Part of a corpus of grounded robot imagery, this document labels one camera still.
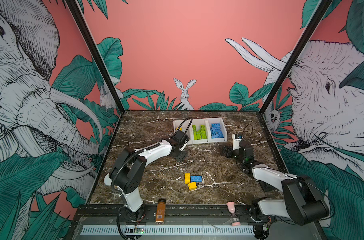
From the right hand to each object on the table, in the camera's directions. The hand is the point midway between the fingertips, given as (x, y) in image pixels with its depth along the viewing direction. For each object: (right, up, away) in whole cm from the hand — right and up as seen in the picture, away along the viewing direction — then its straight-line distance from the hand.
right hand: (224, 143), depth 90 cm
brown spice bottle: (-36, -31, -18) cm, 51 cm away
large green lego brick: (-11, +9, +17) cm, 22 cm away
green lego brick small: (-11, +4, +14) cm, 19 cm away
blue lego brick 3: (+1, +5, +14) cm, 15 cm away
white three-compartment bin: (-9, +14, +15) cm, 22 cm away
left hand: (-28, -6, +1) cm, 28 cm away
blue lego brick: (-2, +11, +20) cm, 23 cm away
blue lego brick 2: (-3, +6, +14) cm, 16 cm away
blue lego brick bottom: (-18, -20, -5) cm, 27 cm away
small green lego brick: (-16, +4, +12) cm, 20 cm away
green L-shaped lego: (-18, +8, +17) cm, 26 cm away
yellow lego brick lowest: (-20, -23, -8) cm, 31 cm away
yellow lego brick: (-23, -20, -4) cm, 31 cm away
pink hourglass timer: (+1, -36, -17) cm, 40 cm away
